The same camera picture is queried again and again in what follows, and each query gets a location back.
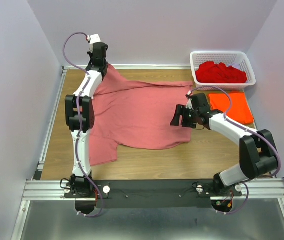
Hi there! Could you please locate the folded orange t-shirt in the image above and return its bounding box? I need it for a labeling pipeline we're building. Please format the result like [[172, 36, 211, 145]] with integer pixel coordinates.
[[208, 91, 254, 125]]

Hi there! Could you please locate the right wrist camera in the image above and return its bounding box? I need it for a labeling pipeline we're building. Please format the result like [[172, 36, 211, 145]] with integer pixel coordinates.
[[185, 91, 193, 110]]

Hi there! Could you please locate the pink t-shirt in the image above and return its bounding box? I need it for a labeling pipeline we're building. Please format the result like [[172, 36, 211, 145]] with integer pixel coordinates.
[[89, 65, 192, 166]]

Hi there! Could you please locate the white plastic laundry basket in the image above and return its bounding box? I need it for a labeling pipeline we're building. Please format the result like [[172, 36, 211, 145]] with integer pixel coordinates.
[[189, 50, 256, 91]]

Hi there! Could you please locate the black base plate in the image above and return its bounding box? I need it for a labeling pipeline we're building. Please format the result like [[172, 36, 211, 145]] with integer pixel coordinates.
[[63, 176, 242, 212]]

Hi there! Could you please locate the red t-shirt in basket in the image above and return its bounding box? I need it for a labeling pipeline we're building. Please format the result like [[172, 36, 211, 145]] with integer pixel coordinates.
[[195, 61, 247, 84]]

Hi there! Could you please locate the aluminium front rail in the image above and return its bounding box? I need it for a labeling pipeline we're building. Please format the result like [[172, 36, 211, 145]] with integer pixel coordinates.
[[22, 178, 284, 201]]

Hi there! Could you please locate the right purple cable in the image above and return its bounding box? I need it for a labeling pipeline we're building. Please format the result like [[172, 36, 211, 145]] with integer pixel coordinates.
[[188, 86, 281, 215]]

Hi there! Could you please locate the lavender garment in basket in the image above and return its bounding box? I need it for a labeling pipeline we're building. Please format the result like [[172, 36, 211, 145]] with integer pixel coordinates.
[[228, 63, 240, 70]]

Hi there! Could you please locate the purple cable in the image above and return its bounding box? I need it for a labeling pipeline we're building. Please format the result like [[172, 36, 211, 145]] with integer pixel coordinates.
[[63, 32, 104, 218], [188, 86, 281, 215]]

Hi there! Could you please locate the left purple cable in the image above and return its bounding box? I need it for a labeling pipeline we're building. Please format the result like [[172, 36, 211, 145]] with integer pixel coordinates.
[[63, 32, 104, 218]]

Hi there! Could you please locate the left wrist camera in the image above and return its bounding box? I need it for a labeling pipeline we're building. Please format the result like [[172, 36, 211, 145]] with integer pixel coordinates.
[[86, 34, 101, 52]]

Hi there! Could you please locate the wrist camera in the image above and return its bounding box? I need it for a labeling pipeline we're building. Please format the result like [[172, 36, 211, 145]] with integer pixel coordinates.
[[86, 34, 101, 52], [185, 91, 193, 110]]

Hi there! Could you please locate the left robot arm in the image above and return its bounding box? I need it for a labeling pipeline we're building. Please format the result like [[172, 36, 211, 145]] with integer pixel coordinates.
[[65, 42, 108, 198]]

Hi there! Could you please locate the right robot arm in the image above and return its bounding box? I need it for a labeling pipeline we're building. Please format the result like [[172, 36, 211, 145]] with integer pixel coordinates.
[[170, 93, 280, 196]]

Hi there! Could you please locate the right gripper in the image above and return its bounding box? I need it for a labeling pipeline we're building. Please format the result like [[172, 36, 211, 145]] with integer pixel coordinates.
[[169, 104, 199, 129]]

